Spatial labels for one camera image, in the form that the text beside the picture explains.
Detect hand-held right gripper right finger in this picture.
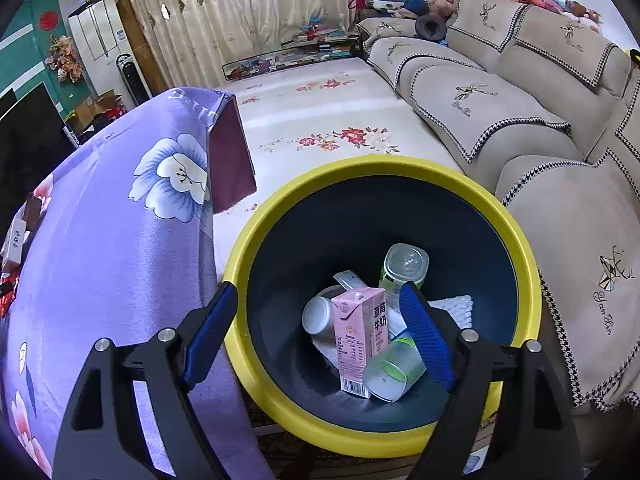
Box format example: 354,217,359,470
398,282,586,480

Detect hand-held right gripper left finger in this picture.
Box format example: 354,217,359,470
52,281,240,480

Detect clear bottle with green label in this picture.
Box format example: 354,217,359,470
379,243,430,311
362,337,428,403

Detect pink milk carton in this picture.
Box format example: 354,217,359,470
331,287,390,398

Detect yellow-rimmed dark trash bin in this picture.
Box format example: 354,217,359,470
222,156,543,458

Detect small grey packet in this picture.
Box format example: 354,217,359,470
333,271,368,293

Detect purple floral tablecloth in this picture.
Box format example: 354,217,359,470
0,87,278,480

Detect red packet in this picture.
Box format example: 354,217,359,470
0,272,21,317

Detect white small box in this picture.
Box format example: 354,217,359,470
2,217,28,266

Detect brown small box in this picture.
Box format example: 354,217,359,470
25,192,42,233

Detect beige sofa with houndstooth trim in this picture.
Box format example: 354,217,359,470
356,0,640,466

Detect white floral floor mat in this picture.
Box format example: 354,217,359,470
212,57,468,241

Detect open cardboard box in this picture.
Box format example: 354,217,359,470
75,90,128,131

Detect black tower fan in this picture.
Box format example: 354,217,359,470
116,52,151,108

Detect brown wooden board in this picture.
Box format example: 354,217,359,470
116,0,168,96

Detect row of books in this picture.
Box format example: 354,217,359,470
222,17,363,81

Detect artificial flower bunch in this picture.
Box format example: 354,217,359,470
45,35,83,83

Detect beige patterned curtain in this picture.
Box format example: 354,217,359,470
107,0,408,93

